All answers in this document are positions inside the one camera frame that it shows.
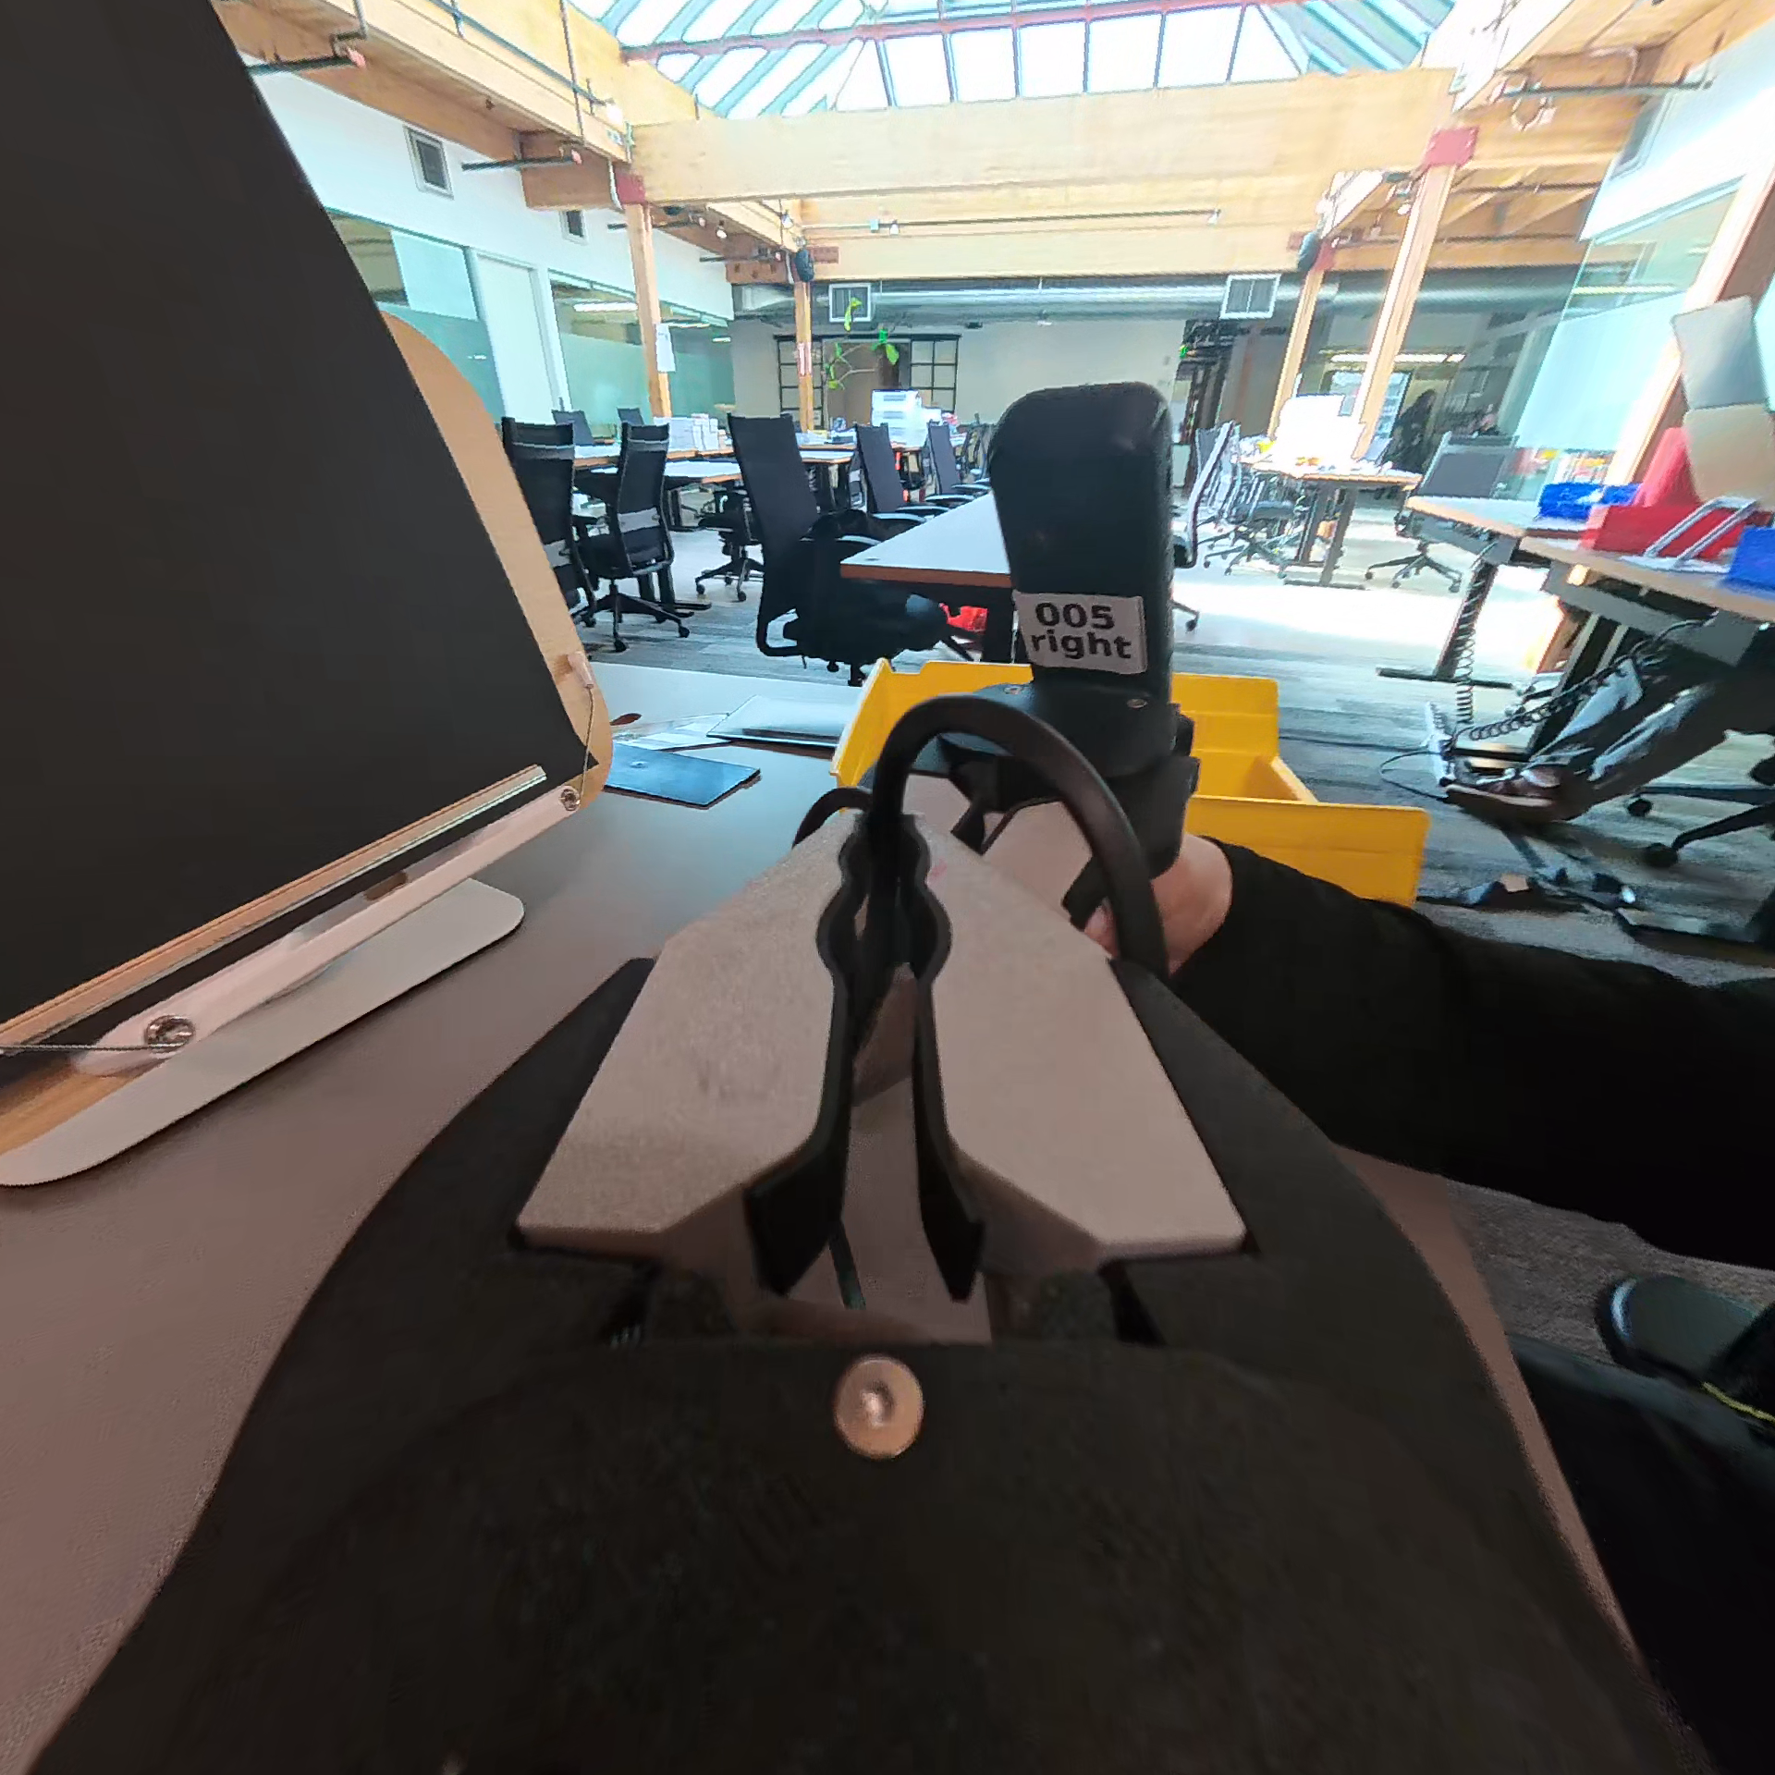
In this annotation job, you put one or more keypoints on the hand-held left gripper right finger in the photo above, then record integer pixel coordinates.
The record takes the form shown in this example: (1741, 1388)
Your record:
(1068, 1096)

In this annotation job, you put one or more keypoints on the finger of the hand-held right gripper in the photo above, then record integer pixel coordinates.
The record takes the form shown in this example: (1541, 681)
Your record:
(1035, 846)

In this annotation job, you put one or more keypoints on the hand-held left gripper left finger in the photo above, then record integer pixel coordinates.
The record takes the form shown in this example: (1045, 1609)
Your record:
(679, 1083)

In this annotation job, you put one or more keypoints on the yellow plastic bin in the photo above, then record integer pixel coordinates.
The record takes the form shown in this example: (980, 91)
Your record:
(1332, 834)

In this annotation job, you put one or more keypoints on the person's right hand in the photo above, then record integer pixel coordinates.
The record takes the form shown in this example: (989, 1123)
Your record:
(1195, 901)

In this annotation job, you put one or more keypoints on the wood-edged office desk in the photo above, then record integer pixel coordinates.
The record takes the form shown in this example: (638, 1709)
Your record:
(943, 547)

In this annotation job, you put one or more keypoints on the green potted plant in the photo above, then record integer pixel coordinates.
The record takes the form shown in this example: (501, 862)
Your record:
(861, 353)

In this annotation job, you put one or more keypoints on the clear document sleeve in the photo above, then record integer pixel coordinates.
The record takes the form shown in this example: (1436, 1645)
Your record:
(784, 721)

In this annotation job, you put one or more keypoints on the black office chair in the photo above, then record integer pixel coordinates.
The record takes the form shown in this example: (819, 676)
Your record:
(792, 542)
(631, 527)

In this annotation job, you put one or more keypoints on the black glossy card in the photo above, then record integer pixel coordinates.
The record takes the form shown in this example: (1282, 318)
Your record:
(679, 775)

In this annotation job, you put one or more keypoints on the person's black shoe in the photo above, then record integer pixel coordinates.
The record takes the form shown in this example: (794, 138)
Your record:
(1685, 1344)

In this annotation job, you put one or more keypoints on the black board on white stand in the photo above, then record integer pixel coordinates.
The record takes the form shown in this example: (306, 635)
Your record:
(251, 485)

